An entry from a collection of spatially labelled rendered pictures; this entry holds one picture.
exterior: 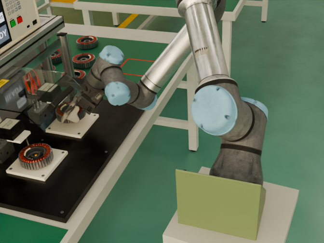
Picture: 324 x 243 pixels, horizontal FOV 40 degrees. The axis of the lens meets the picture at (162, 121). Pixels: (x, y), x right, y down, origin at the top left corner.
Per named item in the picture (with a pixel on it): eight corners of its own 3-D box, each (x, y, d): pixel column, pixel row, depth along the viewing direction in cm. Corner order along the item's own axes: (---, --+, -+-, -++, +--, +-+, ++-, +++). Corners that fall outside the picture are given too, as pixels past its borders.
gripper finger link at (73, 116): (70, 132, 158) (85, 112, 157) (57, 122, 158) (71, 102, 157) (72, 130, 161) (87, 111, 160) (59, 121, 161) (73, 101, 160)
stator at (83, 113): (91, 110, 169) (89, 101, 167) (77, 126, 160) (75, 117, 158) (66, 106, 173) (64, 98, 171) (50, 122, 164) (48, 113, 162)
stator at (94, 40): (85, 51, 228) (84, 45, 225) (73, 46, 235) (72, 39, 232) (102, 45, 234) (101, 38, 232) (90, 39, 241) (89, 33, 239)
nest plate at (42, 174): (68, 153, 154) (67, 150, 153) (45, 181, 142) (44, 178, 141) (32, 146, 158) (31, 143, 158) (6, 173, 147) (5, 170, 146)
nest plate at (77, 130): (99, 116, 172) (98, 114, 172) (80, 138, 161) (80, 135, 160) (65, 111, 177) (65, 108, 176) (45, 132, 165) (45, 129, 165)
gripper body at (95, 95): (88, 116, 158) (102, 96, 151) (69, 102, 158) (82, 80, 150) (97, 105, 164) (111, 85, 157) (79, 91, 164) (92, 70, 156)
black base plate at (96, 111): (145, 109, 178) (144, 104, 177) (65, 223, 129) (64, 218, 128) (46, 95, 193) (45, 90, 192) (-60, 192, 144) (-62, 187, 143)
